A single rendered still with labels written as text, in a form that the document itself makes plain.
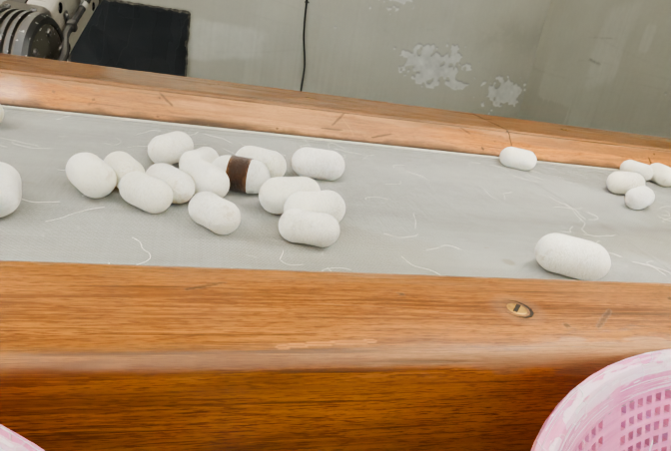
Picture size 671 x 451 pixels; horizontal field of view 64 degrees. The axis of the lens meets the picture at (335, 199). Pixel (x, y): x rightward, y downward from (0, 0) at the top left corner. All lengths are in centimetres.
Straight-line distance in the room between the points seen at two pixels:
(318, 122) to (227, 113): 8
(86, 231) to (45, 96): 25
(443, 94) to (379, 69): 36
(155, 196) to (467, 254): 17
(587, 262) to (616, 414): 14
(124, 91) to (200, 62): 190
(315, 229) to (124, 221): 10
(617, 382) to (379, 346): 7
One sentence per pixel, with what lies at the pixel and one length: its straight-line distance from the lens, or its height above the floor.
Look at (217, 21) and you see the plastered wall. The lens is 238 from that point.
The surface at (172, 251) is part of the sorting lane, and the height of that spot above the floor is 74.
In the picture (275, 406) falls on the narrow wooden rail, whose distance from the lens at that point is 16.
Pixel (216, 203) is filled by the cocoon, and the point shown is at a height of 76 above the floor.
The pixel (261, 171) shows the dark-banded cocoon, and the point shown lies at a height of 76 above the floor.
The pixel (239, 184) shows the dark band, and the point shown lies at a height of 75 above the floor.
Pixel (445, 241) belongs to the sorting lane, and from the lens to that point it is 32.
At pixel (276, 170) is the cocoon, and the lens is 36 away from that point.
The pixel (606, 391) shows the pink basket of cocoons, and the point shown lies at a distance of 18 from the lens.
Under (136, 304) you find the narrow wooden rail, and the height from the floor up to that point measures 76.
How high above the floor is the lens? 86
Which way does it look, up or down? 19 degrees down
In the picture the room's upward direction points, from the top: 10 degrees clockwise
